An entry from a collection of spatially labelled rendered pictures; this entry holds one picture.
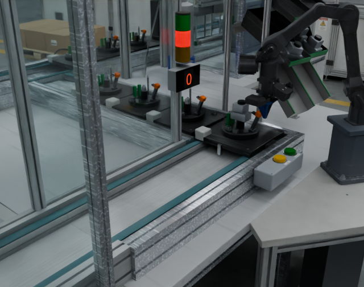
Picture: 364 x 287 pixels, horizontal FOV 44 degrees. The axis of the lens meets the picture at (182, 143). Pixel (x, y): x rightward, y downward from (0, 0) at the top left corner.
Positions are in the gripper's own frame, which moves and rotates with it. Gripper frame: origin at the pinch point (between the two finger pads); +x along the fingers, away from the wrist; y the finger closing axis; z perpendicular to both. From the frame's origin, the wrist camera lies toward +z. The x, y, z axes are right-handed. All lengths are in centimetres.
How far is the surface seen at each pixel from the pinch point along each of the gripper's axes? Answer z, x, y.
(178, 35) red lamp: -21.2, -26.2, -21.6
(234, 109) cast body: -11.3, 2.3, -2.3
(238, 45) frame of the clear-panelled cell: -69, 3, 85
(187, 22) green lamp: -19.1, -30.1, -19.5
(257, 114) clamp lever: -2.2, 2.3, -1.1
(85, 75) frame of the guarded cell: 12, -34, -84
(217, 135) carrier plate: -14.7, 11.7, -7.5
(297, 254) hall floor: -9, 109, 65
